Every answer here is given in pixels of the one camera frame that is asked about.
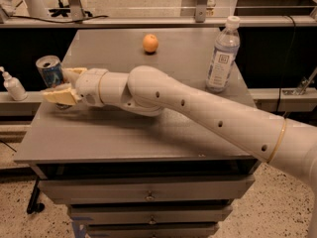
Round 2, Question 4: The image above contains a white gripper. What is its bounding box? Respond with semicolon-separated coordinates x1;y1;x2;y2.
43;67;108;107

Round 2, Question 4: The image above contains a blue silver redbull can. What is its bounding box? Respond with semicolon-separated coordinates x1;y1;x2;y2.
36;56;67;91

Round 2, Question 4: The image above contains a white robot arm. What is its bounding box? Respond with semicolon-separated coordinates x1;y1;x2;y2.
43;65;317;238

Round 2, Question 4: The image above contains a white pump dispenser bottle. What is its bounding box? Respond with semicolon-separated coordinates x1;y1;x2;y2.
0;66;28;101

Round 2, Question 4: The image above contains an orange fruit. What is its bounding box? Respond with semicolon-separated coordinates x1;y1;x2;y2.
143;34;159;53

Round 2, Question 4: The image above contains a black caster wheel leg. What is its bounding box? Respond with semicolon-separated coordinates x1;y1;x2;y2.
27;178;45;214

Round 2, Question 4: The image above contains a middle grey drawer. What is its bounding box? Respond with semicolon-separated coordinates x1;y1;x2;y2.
68;205;232;225

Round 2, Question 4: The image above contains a grey drawer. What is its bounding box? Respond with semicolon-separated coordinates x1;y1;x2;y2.
68;205;232;225
39;175;255;204
87;223;219;238

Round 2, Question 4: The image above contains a bottom grey drawer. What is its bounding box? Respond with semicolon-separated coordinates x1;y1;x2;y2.
87;223;219;238

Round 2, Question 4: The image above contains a clear plastic water bottle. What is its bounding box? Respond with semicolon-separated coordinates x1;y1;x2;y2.
206;16;240;93

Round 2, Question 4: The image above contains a top grey drawer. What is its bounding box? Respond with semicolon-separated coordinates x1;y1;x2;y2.
39;175;255;204

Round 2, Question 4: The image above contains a black cable on rail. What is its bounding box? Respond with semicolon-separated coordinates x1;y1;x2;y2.
9;14;110;25

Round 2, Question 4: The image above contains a left grey metal post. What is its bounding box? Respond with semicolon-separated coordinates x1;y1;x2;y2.
68;0;85;21

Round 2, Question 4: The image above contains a grey metal frame post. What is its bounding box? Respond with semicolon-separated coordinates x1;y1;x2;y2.
195;0;208;23

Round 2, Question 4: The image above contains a metal corner bracket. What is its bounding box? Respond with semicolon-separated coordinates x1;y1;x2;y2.
282;67;317;95

